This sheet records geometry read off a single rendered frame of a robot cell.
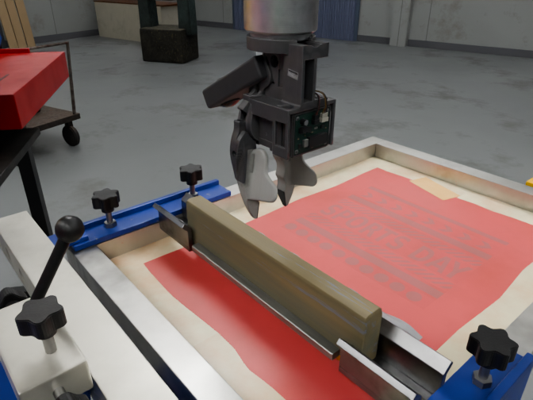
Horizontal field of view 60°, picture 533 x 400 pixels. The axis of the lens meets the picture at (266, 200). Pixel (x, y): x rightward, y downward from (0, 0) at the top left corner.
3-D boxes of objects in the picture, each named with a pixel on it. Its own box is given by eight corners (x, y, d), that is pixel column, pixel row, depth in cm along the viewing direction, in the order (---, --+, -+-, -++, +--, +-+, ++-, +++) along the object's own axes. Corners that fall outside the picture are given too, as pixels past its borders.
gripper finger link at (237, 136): (233, 185, 52) (243, 107, 49) (225, 180, 53) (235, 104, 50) (264, 181, 55) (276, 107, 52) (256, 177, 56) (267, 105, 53)
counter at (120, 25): (124, 32, 1015) (119, -2, 983) (190, 40, 909) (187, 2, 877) (98, 36, 968) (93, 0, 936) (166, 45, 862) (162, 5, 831)
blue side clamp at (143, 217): (217, 209, 94) (216, 178, 91) (232, 218, 91) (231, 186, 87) (70, 265, 77) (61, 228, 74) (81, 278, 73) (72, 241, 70)
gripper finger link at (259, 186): (262, 236, 52) (274, 158, 48) (229, 217, 56) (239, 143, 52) (281, 232, 54) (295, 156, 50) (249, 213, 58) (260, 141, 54)
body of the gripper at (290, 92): (284, 167, 47) (287, 44, 42) (233, 144, 53) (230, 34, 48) (334, 149, 52) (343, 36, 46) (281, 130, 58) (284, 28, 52)
